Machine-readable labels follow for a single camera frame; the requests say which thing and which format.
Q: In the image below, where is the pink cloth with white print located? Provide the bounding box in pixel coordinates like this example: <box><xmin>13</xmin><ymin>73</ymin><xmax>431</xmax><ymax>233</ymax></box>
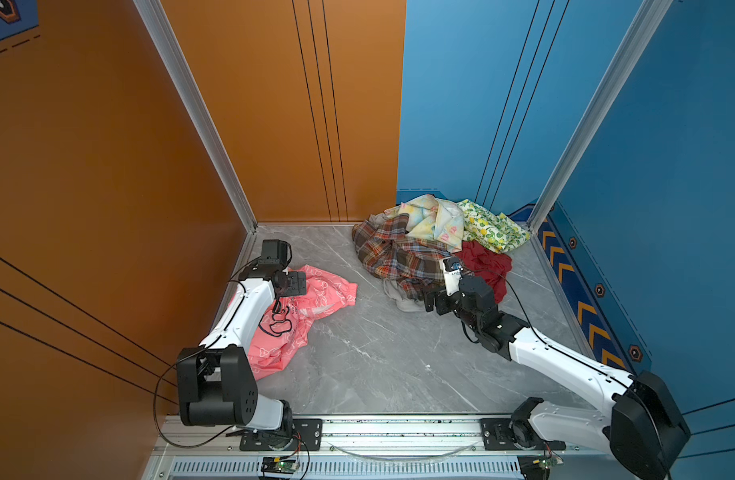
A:
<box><xmin>248</xmin><ymin>265</ymin><xmax>358</xmax><ymax>380</ymax></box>

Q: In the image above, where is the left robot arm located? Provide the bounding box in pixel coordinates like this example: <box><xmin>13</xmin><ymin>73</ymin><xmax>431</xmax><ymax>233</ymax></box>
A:
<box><xmin>174</xmin><ymin>239</ymin><xmax>306</xmax><ymax>438</ymax></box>

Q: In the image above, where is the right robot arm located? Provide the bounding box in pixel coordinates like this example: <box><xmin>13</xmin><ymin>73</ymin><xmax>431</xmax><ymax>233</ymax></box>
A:
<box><xmin>423</xmin><ymin>276</ymin><xmax>691</xmax><ymax>479</ymax></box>

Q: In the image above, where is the grey ribbed cloth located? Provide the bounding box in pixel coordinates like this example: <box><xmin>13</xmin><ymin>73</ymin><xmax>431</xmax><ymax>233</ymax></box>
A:
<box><xmin>383</xmin><ymin>279</ymin><xmax>425</xmax><ymax>313</ymax></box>

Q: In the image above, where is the dark red cloth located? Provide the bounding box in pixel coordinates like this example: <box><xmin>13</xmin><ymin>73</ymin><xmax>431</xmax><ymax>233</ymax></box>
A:
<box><xmin>457</xmin><ymin>241</ymin><xmax>513</xmax><ymax>303</ymax></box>

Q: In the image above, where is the pastel tie-dye cloth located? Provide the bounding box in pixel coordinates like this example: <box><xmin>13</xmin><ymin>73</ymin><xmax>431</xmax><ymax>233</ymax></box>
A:
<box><xmin>385</xmin><ymin>194</ymin><xmax>465</xmax><ymax>252</ymax></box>

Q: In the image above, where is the lemon print cloth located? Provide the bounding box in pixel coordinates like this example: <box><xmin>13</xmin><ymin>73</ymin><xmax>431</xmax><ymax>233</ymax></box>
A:
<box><xmin>457</xmin><ymin>200</ymin><xmax>529</xmax><ymax>253</ymax></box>

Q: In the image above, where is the plaid flannel shirt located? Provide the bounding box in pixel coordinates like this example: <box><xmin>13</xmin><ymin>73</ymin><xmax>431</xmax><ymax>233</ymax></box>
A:
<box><xmin>351</xmin><ymin>214</ymin><xmax>451</xmax><ymax>300</ymax></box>

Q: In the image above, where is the green circuit board left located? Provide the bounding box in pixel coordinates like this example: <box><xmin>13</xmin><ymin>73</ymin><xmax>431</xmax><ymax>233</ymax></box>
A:
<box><xmin>260</xmin><ymin>457</ymin><xmax>299</xmax><ymax>477</ymax></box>

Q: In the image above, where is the green circuit board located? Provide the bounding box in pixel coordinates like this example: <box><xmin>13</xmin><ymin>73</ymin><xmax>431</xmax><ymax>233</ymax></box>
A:
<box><xmin>519</xmin><ymin>456</ymin><xmax>565</xmax><ymax>479</ymax></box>
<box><xmin>260</xmin><ymin>457</ymin><xmax>299</xmax><ymax>477</ymax></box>

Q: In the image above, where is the green circuit board right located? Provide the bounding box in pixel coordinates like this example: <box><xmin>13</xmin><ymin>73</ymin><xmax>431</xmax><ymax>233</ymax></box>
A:
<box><xmin>519</xmin><ymin>456</ymin><xmax>565</xmax><ymax>479</ymax></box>

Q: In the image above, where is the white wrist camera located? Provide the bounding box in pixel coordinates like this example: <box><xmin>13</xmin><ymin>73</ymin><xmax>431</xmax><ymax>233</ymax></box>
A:
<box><xmin>439</xmin><ymin>256</ymin><xmax>463</xmax><ymax>296</ymax></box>

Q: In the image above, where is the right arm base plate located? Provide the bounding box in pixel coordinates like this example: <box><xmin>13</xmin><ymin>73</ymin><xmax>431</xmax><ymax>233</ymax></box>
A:
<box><xmin>479</xmin><ymin>417</ymin><xmax>567</xmax><ymax>451</ymax></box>

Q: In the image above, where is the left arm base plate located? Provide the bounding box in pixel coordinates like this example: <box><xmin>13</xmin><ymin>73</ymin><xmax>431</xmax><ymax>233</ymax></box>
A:
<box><xmin>239</xmin><ymin>417</ymin><xmax>323</xmax><ymax>452</ymax></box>

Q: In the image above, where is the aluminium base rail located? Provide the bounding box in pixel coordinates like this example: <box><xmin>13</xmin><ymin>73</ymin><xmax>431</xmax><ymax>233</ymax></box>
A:
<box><xmin>142</xmin><ymin>414</ymin><xmax>629</xmax><ymax>479</ymax></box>

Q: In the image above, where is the aluminium corner post left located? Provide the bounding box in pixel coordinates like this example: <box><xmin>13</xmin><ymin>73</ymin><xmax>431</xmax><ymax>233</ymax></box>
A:
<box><xmin>133</xmin><ymin>0</ymin><xmax>257</xmax><ymax>235</ymax></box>

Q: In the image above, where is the aluminium corner post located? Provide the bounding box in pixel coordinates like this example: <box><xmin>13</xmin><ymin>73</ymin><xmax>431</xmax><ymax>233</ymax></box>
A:
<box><xmin>527</xmin><ymin>0</ymin><xmax>673</xmax><ymax>234</ymax></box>
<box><xmin>133</xmin><ymin>0</ymin><xmax>257</xmax><ymax>235</ymax></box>

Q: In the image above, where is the aluminium corner post right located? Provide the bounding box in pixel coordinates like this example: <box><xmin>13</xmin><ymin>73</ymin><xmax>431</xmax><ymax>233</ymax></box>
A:
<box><xmin>527</xmin><ymin>0</ymin><xmax>673</xmax><ymax>234</ymax></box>

